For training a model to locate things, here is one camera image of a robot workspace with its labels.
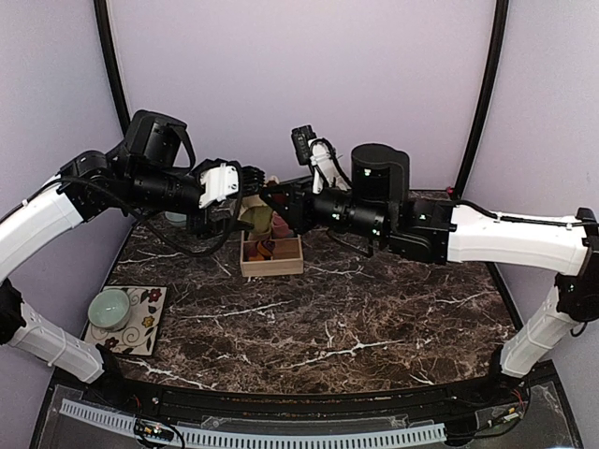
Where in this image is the black corner post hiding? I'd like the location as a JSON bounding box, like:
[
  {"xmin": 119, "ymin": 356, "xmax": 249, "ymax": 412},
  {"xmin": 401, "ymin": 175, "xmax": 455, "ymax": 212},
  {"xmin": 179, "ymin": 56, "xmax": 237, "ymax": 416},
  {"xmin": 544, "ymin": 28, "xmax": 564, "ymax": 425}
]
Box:
[
  {"xmin": 93, "ymin": 0, "xmax": 131, "ymax": 136},
  {"xmin": 451, "ymin": 0, "xmax": 509, "ymax": 199}
]

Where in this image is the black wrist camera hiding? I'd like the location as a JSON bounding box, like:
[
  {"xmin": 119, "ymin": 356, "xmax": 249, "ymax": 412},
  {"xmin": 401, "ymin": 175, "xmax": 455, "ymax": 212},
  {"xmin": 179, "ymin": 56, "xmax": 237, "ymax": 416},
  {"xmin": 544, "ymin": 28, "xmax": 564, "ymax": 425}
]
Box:
[
  {"xmin": 124, "ymin": 109, "xmax": 187, "ymax": 168},
  {"xmin": 351, "ymin": 143, "xmax": 410, "ymax": 204}
]

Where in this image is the black front frame rail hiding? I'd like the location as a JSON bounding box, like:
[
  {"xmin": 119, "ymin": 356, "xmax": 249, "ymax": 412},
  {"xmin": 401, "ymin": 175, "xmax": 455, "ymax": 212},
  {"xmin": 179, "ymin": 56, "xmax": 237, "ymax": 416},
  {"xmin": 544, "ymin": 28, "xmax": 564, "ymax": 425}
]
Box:
[{"xmin": 51, "ymin": 362, "xmax": 558, "ymax": 425}]

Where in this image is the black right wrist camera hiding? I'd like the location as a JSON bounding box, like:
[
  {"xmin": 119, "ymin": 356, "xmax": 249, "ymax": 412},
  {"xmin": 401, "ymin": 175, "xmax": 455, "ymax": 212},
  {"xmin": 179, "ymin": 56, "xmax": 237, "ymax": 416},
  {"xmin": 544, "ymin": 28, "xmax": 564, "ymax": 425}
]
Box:
[{"xmin": 351, "ymin": 143, "xmax": 410, "ymax": 204}]

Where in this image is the cream olive striped sock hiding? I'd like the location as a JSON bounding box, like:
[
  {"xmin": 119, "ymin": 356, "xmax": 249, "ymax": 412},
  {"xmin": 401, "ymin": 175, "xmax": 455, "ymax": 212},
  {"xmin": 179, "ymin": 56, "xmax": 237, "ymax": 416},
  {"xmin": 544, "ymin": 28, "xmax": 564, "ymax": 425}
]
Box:
[{"xmin": 239, "ymin": 195, "xmax": 273, "ymax": 239}]

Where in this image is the white slotted cable duct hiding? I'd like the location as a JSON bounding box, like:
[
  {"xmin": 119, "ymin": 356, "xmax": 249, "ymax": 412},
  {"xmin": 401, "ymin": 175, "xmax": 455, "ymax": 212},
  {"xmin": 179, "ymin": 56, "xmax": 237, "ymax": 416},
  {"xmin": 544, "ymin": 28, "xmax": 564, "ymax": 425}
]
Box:
[{"xmin": 59, "ymin": 399, "xmax": 446, "ymax": 448}]

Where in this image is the black right corner post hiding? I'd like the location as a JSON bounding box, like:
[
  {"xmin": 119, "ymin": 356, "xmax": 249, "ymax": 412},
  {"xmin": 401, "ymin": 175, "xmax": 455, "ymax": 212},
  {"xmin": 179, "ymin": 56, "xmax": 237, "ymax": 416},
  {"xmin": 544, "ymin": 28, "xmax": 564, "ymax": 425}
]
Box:
[{"xmin": 451, "ymin": 0, "xmax": 509, "ymax": 199}]

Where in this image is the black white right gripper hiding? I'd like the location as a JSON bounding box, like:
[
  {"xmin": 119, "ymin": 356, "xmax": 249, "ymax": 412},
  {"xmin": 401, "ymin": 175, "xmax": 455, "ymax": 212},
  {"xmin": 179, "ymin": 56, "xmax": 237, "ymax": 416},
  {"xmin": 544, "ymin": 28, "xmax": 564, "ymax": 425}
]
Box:
[{"xmin": 259, "ymin": 175, "xmax": 390, "ymax": 242}]

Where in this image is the floral patterned tile coaster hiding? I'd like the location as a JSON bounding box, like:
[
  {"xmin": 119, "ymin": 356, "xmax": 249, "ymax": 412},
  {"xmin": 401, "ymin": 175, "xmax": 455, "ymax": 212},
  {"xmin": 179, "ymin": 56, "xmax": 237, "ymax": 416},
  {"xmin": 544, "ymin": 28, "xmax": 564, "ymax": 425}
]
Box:
[{"xmin": 84, "ymin": 285, "xmax": 168, "ymax": 356}]

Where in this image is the maroon purple orange striped sock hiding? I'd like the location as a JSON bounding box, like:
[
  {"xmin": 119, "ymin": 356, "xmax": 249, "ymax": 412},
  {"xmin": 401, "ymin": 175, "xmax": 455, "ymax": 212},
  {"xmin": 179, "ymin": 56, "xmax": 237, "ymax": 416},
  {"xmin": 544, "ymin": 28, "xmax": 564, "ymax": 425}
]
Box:
[{"xmin": 243, "ymin": 239, "xmax": 276, "ymax": 262}]

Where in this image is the wooden compartment organizer box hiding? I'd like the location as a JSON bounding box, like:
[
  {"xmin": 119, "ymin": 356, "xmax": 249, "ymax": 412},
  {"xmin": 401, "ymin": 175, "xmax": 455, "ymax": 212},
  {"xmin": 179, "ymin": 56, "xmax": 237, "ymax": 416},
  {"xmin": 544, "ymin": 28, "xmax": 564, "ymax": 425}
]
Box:
[{"xmin": 240, "ymin": 232, "xmax": 304, "ymax": 278}]

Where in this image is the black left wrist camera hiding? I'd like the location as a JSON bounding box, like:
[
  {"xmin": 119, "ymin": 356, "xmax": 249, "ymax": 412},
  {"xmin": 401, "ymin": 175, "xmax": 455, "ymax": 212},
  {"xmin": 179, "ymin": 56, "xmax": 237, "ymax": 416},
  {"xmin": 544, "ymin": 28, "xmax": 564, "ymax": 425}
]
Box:
[{"xmin": 124, "ymin": 109, "xmax": 187, "ymax": 168}]

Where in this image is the light blue ceramic bowl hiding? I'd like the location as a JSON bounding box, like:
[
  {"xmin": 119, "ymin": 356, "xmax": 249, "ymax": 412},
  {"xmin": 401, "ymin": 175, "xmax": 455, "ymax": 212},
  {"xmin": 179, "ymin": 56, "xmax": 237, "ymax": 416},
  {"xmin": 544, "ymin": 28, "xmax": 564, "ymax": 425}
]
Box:
[{"xmin": 164, "ymin": 211, "xmax": 187, "ymax": 227}]

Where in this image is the black left corner post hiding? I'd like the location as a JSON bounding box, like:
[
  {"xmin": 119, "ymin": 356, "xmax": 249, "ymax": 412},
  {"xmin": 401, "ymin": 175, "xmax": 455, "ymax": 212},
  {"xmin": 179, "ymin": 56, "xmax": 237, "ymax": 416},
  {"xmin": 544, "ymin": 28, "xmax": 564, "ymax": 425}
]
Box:
[{"xmin": 93, "ymin": 0, "xmax": 131, "ymax": 136}]

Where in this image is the pink rolled sock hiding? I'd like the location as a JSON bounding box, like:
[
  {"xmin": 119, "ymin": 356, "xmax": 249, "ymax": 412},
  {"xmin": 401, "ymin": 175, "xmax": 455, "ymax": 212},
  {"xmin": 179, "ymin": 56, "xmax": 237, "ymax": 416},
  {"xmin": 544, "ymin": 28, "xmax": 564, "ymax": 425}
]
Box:
[{"xmin": 271, "ymin": 212, "xmax": 294, "ymax": 239}]

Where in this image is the small green cup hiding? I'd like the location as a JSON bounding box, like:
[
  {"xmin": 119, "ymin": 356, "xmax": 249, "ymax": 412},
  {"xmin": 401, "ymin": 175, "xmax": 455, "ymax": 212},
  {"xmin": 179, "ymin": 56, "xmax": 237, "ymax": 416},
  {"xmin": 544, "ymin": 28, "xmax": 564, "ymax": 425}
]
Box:
[{"xmin": 88, "ymin": 289, "xmax": 131, "ymax": 332}]

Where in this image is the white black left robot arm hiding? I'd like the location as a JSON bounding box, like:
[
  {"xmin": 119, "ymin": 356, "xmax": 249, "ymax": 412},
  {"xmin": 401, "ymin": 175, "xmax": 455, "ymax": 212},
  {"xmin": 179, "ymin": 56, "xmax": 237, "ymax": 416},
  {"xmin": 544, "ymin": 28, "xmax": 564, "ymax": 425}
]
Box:
[{"xmin": 1, "ymin": 151, "xmax": 265, "ymax": 408}]

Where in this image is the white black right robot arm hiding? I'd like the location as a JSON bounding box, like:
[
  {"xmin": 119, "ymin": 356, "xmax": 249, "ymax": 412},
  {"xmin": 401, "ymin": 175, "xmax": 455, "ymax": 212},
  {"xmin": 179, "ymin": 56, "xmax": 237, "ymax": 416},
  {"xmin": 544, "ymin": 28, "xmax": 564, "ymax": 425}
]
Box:
[{"xmin": 260, "ymin": 125, "xmax": 598, "ymax": 406}]

